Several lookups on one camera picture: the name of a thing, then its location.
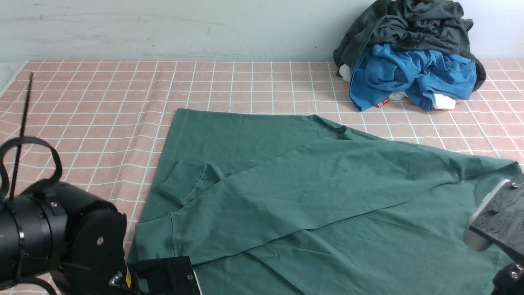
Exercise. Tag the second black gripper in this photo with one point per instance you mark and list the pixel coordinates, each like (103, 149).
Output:
(509, 280)

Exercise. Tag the green long sleeve shirt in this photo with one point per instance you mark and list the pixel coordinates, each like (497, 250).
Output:
(300, 205)

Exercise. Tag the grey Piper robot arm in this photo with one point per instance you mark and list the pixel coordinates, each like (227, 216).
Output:
(62, 238)

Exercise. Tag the blue crumpled garment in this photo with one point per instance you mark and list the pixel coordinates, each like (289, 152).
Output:
(382, 70)

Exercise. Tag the dark grey crumpled garment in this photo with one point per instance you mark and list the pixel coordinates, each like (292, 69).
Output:
(410, 25)

